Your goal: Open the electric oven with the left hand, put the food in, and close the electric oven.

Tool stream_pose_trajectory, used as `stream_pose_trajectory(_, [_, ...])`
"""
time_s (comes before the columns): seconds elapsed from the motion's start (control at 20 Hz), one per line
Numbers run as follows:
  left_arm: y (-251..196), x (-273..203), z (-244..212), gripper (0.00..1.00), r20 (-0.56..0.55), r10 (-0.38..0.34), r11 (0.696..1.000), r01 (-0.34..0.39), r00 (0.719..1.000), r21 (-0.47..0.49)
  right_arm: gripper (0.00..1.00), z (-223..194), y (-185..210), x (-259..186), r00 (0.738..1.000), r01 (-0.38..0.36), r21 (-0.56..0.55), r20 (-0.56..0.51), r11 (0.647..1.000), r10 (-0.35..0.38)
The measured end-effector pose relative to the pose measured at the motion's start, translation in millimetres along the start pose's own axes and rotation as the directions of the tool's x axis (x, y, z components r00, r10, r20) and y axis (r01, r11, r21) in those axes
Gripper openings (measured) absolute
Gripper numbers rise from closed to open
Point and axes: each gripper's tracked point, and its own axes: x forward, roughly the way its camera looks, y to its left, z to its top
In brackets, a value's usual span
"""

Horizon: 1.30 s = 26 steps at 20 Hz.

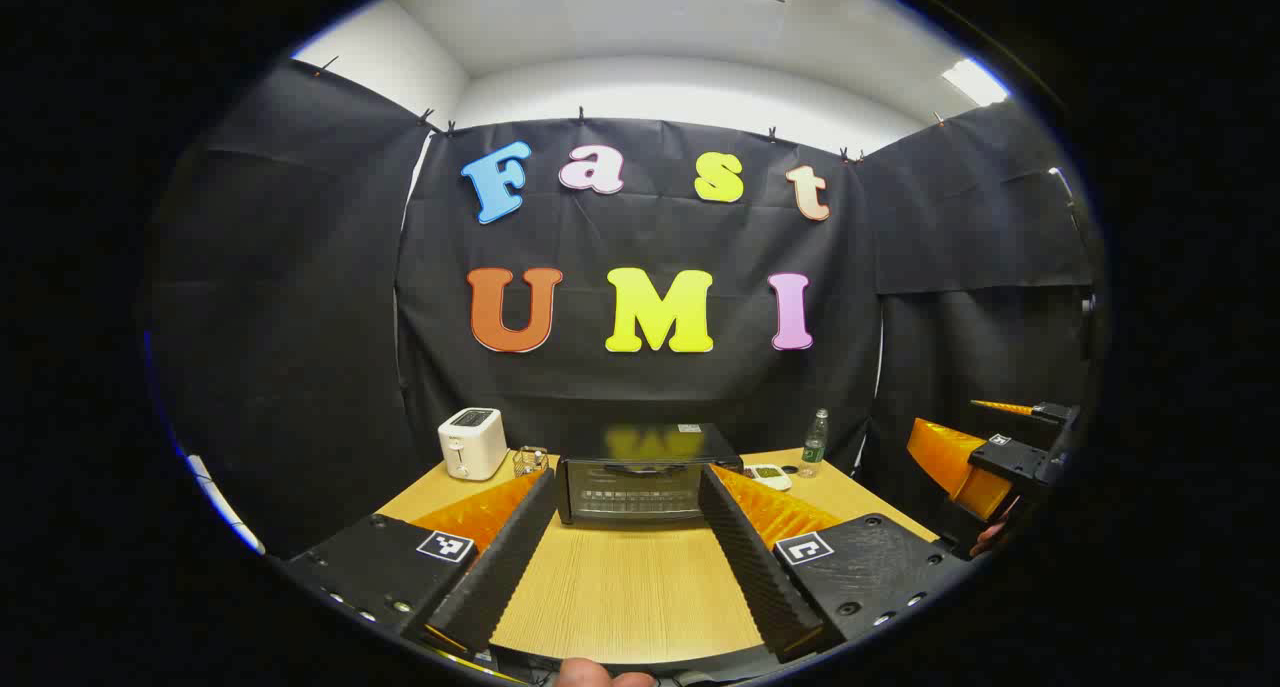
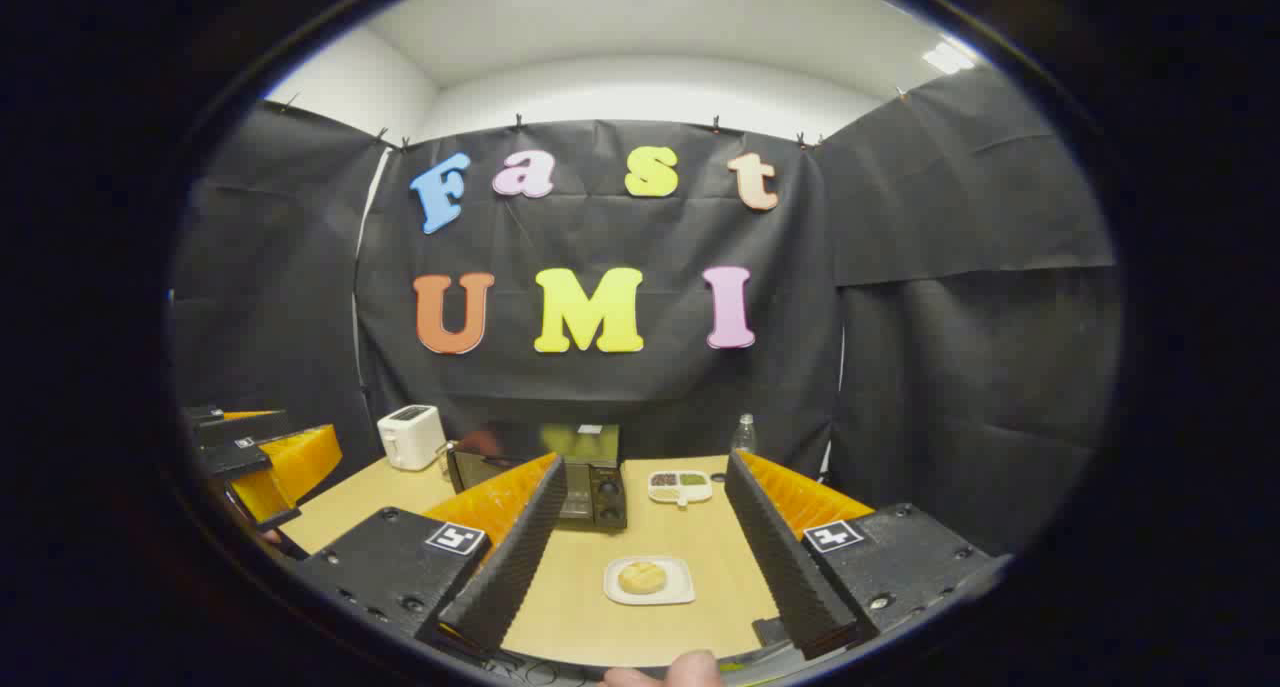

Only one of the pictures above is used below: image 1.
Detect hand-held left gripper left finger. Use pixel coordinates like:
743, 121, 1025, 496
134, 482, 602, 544
283, 467, 558, 656

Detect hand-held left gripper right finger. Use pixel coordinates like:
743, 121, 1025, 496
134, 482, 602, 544
697, 464, 969, 664

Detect black electric oven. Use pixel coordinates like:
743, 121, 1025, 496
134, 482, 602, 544
555, 424, 744, 525

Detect white toaster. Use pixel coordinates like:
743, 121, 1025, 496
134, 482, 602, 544
438, 408, 508, 482

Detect clear plastic water bottle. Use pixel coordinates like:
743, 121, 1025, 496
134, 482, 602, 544
799, 409, 830, 479

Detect black backdrop cloth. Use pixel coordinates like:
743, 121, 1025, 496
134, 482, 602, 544
145, 59, 1101, 558

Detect ceiling light panel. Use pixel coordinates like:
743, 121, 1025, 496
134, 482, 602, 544
940, 59, 1011, 106

